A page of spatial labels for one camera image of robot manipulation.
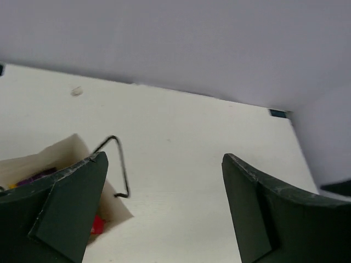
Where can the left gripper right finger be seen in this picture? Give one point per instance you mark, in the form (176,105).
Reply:
(278,222)

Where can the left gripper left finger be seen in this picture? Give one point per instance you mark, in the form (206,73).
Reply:
(50,219)

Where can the red candy packet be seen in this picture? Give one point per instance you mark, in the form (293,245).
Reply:
(98,225)

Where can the dark purple M&M's packet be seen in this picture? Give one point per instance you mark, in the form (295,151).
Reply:
(36,176)

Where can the white coffee paper bag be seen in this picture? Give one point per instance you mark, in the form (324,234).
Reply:
(64,154)

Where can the blue label right corner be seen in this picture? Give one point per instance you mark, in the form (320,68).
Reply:
(278,113)

